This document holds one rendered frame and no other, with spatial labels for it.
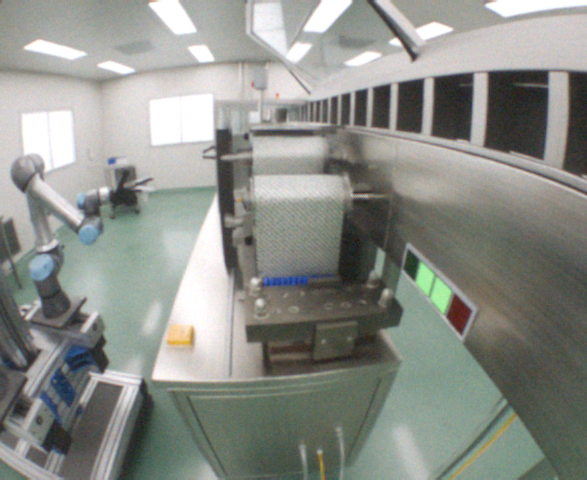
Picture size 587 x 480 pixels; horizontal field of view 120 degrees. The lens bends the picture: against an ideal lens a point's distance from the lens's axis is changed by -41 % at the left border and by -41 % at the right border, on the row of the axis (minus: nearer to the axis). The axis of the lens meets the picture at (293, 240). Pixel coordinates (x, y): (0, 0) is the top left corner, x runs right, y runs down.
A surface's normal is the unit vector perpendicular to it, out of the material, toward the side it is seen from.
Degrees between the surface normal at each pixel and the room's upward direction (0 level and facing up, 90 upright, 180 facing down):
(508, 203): 90
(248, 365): 0
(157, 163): 90
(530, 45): 90
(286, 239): 90
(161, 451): 0
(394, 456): 0
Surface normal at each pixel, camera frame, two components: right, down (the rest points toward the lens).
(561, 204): -0.99, 0.04
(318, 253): 0.14, 0.40
